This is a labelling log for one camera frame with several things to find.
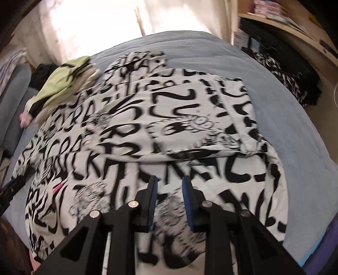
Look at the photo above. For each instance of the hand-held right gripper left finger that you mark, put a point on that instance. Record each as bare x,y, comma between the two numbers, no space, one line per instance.
151,203

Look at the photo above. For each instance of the green and white clothes pile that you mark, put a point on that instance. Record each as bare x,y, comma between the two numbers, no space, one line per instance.
66,76

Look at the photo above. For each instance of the black and white patterned cloth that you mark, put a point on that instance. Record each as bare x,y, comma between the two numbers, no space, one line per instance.
280,74

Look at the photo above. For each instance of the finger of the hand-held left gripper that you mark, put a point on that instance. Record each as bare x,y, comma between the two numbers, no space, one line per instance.
12,186

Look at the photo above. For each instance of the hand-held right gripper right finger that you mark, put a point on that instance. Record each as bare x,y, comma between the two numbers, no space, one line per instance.
187,206

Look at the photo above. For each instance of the pink box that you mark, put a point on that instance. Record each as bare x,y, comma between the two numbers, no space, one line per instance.
266,6

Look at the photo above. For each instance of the black and white printed garment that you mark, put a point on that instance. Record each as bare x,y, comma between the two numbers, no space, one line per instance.
158,105

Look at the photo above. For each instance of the small pink object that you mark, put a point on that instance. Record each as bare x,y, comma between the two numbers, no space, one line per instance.
25,119

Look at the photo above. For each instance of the light wooden pole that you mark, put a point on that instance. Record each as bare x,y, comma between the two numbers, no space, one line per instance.
141,23

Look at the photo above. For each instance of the floral patterned bedding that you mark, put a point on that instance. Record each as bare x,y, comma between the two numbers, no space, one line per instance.
10,63

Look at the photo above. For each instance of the light wooden bookshelf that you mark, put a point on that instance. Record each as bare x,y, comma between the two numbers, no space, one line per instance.
303,34

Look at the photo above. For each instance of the white floral curtain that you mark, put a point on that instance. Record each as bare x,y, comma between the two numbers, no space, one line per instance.
105,23

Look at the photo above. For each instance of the dark cloth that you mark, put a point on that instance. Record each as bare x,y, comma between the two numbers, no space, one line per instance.
43,74

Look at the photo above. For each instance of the white and blue box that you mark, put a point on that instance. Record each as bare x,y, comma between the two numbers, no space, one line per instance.
245,41

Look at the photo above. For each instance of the stack of papers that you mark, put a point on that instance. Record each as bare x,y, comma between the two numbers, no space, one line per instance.
293,21

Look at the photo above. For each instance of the grey cushion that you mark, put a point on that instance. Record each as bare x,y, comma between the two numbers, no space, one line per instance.
13,105

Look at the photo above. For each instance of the blue-grey bed blanket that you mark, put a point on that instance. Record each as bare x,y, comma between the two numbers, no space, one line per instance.
290,119

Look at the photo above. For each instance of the purple mat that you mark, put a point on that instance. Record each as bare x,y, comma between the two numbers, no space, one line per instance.
324,251

